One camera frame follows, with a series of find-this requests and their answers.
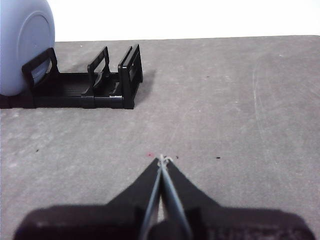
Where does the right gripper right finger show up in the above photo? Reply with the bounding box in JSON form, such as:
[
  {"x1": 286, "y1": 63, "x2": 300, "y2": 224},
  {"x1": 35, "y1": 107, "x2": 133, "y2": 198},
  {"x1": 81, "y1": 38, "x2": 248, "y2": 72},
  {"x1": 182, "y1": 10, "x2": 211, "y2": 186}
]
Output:
[{"x1": 162, "y1": 159, "x2": 316, "y2": 240}]

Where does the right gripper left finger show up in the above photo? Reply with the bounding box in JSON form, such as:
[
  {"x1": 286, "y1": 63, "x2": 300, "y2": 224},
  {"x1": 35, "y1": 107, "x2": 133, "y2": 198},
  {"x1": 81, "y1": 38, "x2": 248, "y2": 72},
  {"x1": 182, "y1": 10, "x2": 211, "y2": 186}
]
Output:
[{"x1": 13, "y1": 157, "x2": 163, "y2": 240}]

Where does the blue round plate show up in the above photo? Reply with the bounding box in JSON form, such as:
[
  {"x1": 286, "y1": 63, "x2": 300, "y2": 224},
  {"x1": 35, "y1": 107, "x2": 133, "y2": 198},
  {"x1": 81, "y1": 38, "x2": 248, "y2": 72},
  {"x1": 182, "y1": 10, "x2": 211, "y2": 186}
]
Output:
[{"x1": 0, "y1": 0, "x2": 56, "y2": 97}]

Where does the black plastic plate rack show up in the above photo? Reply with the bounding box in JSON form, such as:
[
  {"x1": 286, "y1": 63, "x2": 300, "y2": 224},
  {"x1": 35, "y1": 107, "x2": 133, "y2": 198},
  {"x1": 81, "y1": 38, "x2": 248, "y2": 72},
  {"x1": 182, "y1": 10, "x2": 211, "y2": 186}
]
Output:
[{"x1": 0, "y1": 44, "x2": 144, "y2": 110}]

